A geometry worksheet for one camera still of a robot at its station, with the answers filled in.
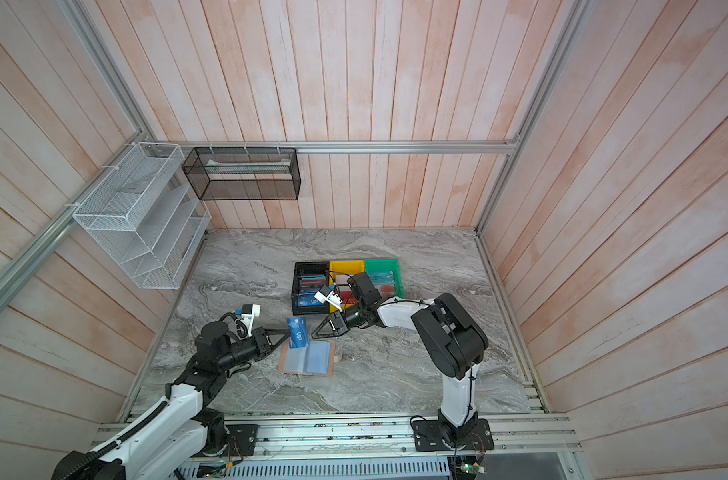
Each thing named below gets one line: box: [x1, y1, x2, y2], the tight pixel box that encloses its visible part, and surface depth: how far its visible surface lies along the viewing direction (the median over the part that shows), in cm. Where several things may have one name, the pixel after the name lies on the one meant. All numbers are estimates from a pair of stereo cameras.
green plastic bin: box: [364, 258, 404, 299], surface depth 103 cm
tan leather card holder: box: [278, 340, 340, 377], surface depth 87 cm
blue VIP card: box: [287, 317, 308, 349], surface depth 81 cm
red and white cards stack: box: [336, 275, 358, 304], surface depth 83 cm
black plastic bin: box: [291, 261, 330, 315], surface depth 101 cm
